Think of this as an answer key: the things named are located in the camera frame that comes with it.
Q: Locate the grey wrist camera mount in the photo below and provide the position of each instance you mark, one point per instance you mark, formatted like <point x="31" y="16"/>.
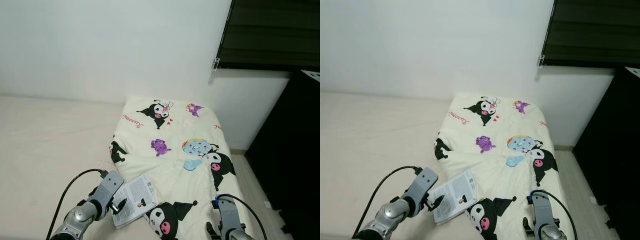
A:
<point x="229" y="215"/>
<point x="424" y="184"/>
<point x="109" y="187"/>
<point x="542" y="210"/>

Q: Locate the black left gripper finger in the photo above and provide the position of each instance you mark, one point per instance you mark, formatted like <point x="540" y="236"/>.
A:
<point x="121" y="206"/>
<point x="439" y="202"/>

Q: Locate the white sheeted mattress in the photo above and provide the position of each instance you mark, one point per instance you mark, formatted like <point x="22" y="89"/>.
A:
<point x="50" y="140"/>
<point x="375" y="140"/>

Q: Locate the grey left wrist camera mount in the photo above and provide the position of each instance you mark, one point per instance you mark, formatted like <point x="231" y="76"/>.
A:
<point x="109" y="187"/>
<point x="424" y="184"/>

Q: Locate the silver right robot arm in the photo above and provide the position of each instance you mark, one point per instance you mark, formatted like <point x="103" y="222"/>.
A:
<point x="237" y="235"/>
<point x="550" y="234"/>

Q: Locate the small metal blind clip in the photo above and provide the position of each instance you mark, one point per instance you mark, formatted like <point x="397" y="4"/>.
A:
<point x="541" y="61"/>
<point x="216" y="64"/>

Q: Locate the white printed booklet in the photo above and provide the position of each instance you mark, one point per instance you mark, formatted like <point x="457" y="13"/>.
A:
<point x="137" y="200"/>
<point x="457" y="195"/>

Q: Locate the cream cartoon print blanket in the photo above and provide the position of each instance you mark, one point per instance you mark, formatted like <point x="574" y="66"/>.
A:
<point x="175" y="130"/>
<point x="500" y="130"/>

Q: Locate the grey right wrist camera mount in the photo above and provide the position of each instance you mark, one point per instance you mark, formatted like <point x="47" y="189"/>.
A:
<point x="229" y="215"/>
<point x="542" y="210"/>

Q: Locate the dark window blind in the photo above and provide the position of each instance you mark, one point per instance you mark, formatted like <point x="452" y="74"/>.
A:
<point x="595" y="32"/>
<point x="275" y="35"/>

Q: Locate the black cabinet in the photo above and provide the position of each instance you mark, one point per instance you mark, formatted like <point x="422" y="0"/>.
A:
<point x="295" y="160"/>
<point x="615" y="155"/>

